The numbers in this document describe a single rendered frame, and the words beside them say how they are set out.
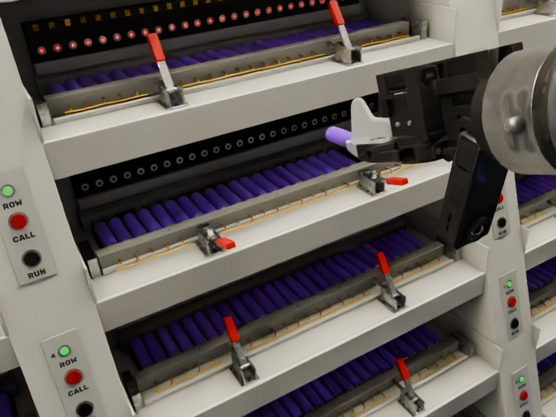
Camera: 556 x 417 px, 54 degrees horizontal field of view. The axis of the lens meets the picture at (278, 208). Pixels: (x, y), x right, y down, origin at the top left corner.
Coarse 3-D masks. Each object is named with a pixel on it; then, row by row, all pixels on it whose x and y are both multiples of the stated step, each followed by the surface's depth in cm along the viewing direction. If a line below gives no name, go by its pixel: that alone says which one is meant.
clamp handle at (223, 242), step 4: (212, 228) 70; (208, 232) 70; (212, 232) 70; (208, 236) 70; (212, 236) 70; (208, 240) 70; (212, 240) 69; (216, 240) 67; (220, 240) 66; (224, 240) 66; (228, 240) 65; (220, 244) 66; (224, 244) 64; (228, 244) 64; (232, 244) 64; (224, 248) 65; (228, 248) 64
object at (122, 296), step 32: (320, 128) 94; (224, 160) 87; (128, 192) 81; (352, 192) 82; (416, 192) 84; (256, 224) 76; (288, 224) 76; (320, 224) 76; (352, 224) 80; (160, 256) 71; (192, 256) 70; (224, 256) 70; (256, 256) 73; (288, 256) 76; (96, 288) 66; (128, 288) 66; (160, 288) 67; (192, 288) 70; (128, 320) 67
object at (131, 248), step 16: (320, 176) 82; (336, 176) 82; (352, 176) 84; (272, 192) 79; (288, 192) 79; (304, 192) 80; (320, 192) 82; (336, 192) 81; (224, 208) 76; (240, 208) 75; (256, 208) 77; (272, 208) 78; (288, 208) 77; (176, 224) 73; (192, 224) 73; (224, 224) 75; (128, 240) 70; (144, 240) 70; (160, 240) 71; (176, 240) 72; (96, 256) 69; (112, 256) 68; (128, 256) 69
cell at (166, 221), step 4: (156, 204) 79; (152, 208) 78; (156, 208) 78; (160, 208) 78; (152, 212) 78; (156, 212) 77; (160, 212) 77; (164, 212) 77; (156, 216) 77; (160, 216) 76; (164, 216) 76; (168, 216) 76; (160, 220) 76; (164, 220) 75; (168, 220) 75; (172, 220) 75; (164, 224) 75; (168, 224) 74
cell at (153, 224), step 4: (144, 208) 78; (140, 212) 78; (144, 212) 77; (148, 212) 77; (140, 216) 77; (144, 216) 76; (148, 216) 76; (152, 216) 77; (140, 220) 77; (144, 220) 76; (148, 220) 75; (152, 220) 75; (144, 224) 75; (148, 224) 74; (152, 224) 74; (156, 224) 74; (148, 228) 74; (152, 228) 73; (156, 228) 73; (160, 228) 74
